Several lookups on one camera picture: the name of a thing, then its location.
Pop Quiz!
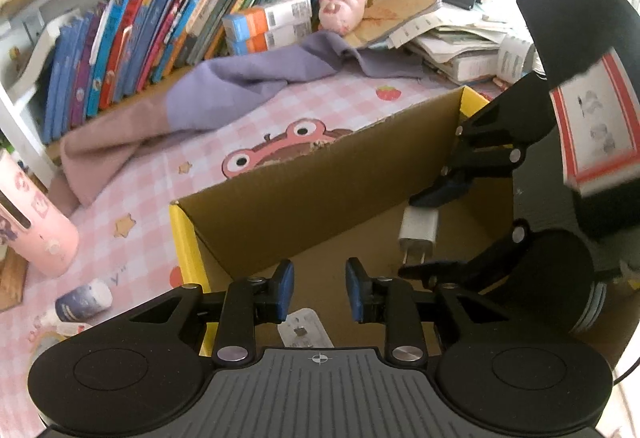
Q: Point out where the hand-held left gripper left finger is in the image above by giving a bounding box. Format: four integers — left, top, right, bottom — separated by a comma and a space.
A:
127, 260, 296, 366

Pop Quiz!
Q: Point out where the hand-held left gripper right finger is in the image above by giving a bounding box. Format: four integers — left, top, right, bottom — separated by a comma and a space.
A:
346, 257, 507, 371

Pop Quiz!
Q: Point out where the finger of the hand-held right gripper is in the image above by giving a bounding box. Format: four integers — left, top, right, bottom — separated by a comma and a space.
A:
398, 220, 532, 294
411, 74, 548, 210

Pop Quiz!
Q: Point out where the white charger plug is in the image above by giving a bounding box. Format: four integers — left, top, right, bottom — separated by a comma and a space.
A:
397, 207, 441, 269

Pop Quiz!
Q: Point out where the yellow cardboard box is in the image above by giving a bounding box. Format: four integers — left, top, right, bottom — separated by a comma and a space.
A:
169, 85, 626, 359

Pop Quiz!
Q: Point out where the white blister packet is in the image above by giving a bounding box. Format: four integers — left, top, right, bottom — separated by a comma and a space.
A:
276, 308, 335, 349

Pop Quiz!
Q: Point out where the white paper roll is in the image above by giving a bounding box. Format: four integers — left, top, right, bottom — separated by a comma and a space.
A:
497, 35, 536, 84

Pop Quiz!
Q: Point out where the pile of papers and booklets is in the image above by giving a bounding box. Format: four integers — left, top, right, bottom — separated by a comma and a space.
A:
350, 0, 538, 86

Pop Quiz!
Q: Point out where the pink checked tablecloth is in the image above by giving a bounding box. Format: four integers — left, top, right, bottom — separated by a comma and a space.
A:
0, 63, 501, 369

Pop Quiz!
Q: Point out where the small dark blue bottle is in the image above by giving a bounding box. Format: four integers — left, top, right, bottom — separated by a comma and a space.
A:
37, 279, 113, 334

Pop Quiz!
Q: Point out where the pink plush pig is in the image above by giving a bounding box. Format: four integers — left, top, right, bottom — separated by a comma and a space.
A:
318, 0, 368, 35

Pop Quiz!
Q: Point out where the purple pink cloth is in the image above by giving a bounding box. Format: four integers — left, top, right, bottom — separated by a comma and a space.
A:
47, 30, 426, 219

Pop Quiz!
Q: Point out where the orange blue carton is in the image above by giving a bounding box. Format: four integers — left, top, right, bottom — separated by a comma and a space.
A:
227, 25, 313, 56
222, 0, 313, 39

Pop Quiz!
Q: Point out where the pink water bottle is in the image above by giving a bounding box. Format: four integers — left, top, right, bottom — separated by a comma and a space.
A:
0, 150, 80, 278

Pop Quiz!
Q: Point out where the wooden board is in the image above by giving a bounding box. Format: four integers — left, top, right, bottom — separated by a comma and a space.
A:
0, 250, 28, 314

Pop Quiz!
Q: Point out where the row of colourful books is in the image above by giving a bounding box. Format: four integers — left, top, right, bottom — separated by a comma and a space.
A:
40, 0, 436, 144

